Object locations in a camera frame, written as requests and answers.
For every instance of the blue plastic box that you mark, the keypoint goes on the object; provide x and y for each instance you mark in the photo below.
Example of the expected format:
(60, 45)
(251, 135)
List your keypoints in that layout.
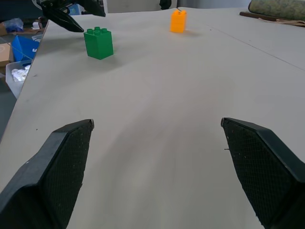
(23, 48)

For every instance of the white plastic storage bin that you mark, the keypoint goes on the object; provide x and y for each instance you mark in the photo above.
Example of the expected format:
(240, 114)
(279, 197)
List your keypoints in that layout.
(14, 86)

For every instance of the dark chair back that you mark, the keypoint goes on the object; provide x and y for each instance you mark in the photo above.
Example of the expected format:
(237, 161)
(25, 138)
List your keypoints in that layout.
(165, 4)

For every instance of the bluish plastic bag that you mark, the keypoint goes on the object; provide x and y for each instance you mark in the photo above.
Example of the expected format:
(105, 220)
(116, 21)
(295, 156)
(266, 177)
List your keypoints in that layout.
(13, 25)

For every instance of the brown cardboard box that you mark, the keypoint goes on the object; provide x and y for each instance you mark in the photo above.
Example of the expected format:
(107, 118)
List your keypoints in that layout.
(5, 55)

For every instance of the orange toy brick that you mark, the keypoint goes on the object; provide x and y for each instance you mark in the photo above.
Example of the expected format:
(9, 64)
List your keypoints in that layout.
(178, 22)

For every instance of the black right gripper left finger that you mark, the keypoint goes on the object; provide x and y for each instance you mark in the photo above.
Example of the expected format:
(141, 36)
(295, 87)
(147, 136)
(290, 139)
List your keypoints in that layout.
(47, 171)

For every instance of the small white box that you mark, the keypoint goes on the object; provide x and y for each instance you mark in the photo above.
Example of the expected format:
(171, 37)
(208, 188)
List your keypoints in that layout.
(37, 25)

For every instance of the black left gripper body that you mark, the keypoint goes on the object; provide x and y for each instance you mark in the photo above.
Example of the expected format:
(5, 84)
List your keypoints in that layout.
(54, 2)

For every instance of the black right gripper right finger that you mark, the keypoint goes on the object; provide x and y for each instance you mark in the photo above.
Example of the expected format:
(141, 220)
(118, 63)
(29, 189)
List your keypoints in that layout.
(262, 167)

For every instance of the crumpled clear plastic wrap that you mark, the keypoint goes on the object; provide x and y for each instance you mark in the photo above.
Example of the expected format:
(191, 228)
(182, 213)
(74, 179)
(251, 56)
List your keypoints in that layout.
(20, 74)

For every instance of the green toy brick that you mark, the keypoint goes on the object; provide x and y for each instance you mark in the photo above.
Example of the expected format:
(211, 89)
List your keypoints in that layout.
(98, 45)

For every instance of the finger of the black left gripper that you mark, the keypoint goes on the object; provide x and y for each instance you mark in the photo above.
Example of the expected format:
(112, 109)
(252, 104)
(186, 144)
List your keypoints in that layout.
(94, 8)
(63, 20)

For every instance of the green patterned rolled cushion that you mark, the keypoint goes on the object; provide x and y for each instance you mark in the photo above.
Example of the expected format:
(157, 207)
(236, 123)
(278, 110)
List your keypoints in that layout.
(278, 8)

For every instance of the brown flat board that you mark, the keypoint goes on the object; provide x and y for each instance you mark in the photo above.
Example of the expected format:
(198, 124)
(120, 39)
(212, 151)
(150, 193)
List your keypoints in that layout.
(262, 17)

